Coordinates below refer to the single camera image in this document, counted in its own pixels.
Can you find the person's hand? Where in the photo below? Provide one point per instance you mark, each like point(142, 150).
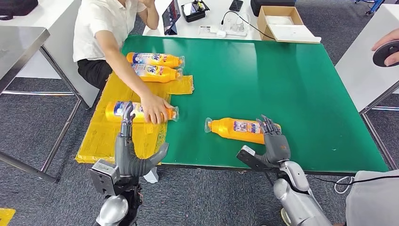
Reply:
point(389, 36)

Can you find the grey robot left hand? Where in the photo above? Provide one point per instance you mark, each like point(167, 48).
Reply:
point(126, 159)

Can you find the person's left hand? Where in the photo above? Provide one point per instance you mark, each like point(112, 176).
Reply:
point(147, 3)

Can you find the person's right hand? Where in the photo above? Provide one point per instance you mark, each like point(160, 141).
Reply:
point(156, 109)

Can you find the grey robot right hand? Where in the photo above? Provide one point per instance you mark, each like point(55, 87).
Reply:
point(277, 146)

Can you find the orange detergent bottle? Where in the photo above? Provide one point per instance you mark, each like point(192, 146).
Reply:
point(156, 59)
point(112, 113)
point(162, 75)
point(224, 128)

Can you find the person's right forearm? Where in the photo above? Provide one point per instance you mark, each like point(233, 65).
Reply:
point(134, 79)

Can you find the person's left forearm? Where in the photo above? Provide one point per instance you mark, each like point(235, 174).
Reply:
point(152, 18)

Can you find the black tablet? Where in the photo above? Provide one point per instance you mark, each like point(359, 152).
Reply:
point(170, 15)

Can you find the white table leg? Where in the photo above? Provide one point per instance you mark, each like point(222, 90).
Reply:
point(152, 176)

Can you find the yellow taped cardboard sheet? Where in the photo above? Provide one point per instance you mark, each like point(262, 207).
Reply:
point(103, 137)

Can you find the white desk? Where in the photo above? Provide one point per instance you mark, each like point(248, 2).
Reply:
point(361, 62)
point(46, 12)
point(188, 31)

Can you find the black charger tray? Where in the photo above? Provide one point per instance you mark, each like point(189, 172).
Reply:
point(190, 12)

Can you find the person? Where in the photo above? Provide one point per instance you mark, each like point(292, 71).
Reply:
point(96, 25)
point(374, 202)

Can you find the green table mat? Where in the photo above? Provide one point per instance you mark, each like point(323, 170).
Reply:
point(296, 93)

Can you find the person's foot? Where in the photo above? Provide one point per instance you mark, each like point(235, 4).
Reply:
point(285, 218)

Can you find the white power adapter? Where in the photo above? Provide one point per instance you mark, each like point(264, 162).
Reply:
point(220, 34)

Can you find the black smartphone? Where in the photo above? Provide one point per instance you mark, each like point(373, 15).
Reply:
point(236, 5)

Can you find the clear white power strip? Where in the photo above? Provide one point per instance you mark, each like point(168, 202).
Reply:
point(237, 28)

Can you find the white foam sheet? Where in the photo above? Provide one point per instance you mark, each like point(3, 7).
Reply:
point(293, 34)

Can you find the brown cardboard box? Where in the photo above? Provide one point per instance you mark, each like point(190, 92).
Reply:
point(261, 28)

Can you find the black case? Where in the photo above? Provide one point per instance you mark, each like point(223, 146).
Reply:
point(271, 6)

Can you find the black bag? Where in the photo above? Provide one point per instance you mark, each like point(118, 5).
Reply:
point(15, 7)

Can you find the grey steel table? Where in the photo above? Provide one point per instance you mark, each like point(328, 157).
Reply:
point(18, 46)

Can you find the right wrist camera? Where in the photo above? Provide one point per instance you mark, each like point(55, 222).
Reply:
point(252, 159)

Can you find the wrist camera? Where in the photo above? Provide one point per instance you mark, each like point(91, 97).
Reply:
point(252, 159)
point(104, 177)

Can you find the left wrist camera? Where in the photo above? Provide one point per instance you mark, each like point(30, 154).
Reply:
point(104, 177)

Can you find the blue steel frame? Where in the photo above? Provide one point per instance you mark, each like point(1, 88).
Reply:
point(372, 7)

